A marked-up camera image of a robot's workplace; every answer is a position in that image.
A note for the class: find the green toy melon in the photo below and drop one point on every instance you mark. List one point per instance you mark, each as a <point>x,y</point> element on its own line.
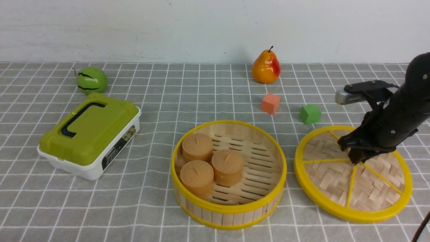
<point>91,79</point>

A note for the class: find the yellow bamboo steamer lid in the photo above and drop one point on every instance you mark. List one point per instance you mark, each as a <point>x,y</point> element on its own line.
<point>370,192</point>

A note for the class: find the brown round bun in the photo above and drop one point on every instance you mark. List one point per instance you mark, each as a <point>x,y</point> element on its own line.
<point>197,146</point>
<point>228,167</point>
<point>197,177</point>

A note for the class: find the grey checked tablecloth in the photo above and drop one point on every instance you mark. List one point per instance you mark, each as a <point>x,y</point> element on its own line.
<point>134,201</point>

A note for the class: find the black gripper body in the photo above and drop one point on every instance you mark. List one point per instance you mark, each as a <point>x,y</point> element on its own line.
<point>382,133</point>

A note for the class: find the orange foam cube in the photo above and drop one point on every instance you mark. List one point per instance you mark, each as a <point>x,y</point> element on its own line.
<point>270,103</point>

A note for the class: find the green lidded plastic box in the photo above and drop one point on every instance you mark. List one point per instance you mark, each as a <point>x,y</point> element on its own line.
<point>89,138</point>

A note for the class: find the yellow bamboo steamer basket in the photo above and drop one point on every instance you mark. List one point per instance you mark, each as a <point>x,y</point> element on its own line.
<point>258,193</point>

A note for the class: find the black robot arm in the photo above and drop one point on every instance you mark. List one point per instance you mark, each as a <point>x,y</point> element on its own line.
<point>413,95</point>

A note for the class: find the green foam cube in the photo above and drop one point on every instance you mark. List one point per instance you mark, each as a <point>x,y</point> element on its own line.
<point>310,114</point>

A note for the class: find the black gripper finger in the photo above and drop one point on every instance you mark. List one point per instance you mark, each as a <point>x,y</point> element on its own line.
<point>357,155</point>

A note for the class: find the orange toy pear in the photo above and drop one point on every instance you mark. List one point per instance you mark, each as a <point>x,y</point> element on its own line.
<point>266,69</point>

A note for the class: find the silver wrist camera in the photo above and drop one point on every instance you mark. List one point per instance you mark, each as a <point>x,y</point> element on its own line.
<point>373,92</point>

